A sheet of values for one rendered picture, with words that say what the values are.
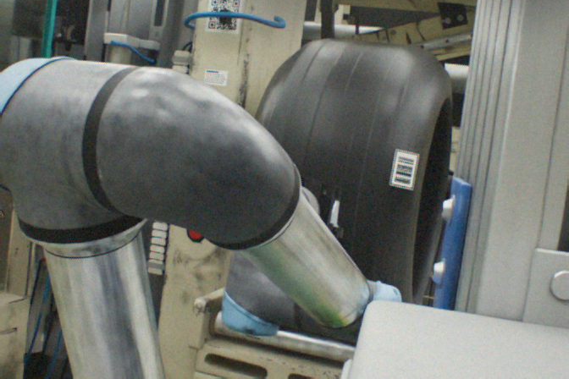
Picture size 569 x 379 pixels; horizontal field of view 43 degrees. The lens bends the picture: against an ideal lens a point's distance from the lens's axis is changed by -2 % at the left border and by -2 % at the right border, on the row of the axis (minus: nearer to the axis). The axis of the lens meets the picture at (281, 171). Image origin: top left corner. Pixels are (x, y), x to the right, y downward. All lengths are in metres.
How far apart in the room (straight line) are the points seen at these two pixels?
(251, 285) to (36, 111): 0.41
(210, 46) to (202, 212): 1.03
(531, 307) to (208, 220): 0.29
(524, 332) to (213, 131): 0.30
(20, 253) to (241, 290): 0.72
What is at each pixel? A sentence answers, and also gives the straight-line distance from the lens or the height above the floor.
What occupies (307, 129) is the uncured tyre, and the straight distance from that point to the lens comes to 1.25.
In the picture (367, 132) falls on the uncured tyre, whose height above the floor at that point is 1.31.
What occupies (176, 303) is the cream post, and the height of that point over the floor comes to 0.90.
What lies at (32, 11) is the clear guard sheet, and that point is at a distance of 1.48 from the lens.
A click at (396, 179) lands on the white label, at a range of 1.21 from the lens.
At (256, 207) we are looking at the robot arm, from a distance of 0.55.
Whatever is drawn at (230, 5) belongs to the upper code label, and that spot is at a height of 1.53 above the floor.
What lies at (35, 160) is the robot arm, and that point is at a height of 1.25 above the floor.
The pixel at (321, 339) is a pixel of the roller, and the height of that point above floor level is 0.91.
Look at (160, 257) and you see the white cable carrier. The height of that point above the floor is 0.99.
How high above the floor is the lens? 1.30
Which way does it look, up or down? 3 degrees down
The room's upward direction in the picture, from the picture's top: 8 degrees clockwise
